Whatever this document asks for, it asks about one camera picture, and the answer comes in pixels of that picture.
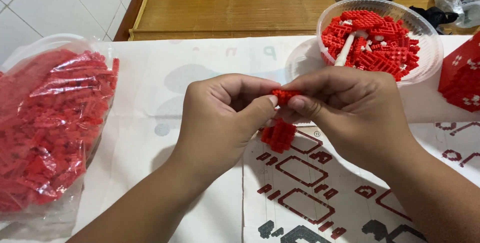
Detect pile of red brick sections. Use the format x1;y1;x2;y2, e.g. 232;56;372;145
321;9;421;82

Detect person's left hand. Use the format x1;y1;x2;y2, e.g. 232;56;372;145
170;74;282;188

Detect heap of loose red bricks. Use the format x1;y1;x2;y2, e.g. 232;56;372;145
0;49;120;213

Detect printed instruction sheet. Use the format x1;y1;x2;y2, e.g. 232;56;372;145
242;121;480;243

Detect black cloth item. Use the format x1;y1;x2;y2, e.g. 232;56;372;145
409;6;459;34

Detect clear plastic container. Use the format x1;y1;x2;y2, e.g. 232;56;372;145
0;33;88;72

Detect red brick model white flowers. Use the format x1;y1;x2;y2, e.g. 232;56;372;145
438;31;480;113

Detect bamboo mat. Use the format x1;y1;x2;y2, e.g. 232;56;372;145
128;0;480;41

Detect red brick block assembly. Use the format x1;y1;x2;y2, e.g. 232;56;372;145
260;119;298;154

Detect small red brick piece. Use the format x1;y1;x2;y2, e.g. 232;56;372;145
271;89;301;107

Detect person's right hand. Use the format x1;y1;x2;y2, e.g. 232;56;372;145
264;66;421;178

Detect clear round plastic bowl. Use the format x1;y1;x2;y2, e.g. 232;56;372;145
317;0;445;86

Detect white plastic brick tool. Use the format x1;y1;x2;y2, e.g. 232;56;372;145
334;31;369;67

